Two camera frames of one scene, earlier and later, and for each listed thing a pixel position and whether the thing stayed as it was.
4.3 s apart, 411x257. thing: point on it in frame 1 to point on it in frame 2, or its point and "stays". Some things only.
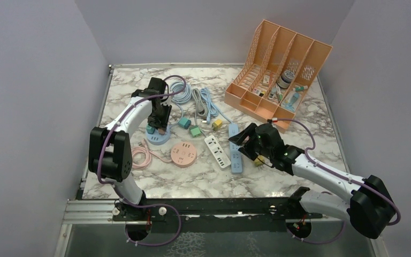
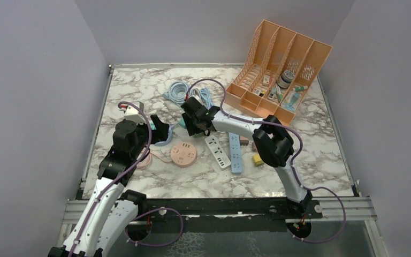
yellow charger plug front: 259,161 stays
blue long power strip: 235,154 stays
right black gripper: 246,149 to 191,128
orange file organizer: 279,69 stays
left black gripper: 161,123 to 160,134
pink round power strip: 183,154 stays
